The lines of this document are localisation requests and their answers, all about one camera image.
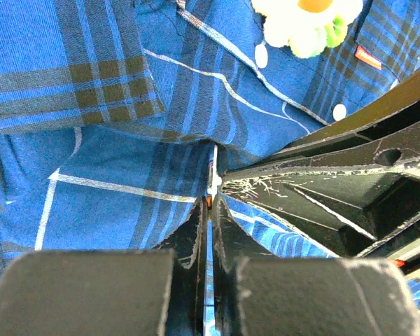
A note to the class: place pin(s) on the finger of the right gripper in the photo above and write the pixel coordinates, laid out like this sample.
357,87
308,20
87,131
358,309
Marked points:
352,204
396,110

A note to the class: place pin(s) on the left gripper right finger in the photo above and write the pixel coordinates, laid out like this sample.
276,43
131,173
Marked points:
259,293

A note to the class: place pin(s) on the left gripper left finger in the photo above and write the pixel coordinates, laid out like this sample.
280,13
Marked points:
159,291

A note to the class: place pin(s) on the colourful flower plush brooch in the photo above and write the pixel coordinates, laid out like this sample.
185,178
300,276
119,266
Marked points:
306,27

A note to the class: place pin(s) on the blue plaid shirt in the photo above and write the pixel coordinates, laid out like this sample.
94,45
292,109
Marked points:
110,111

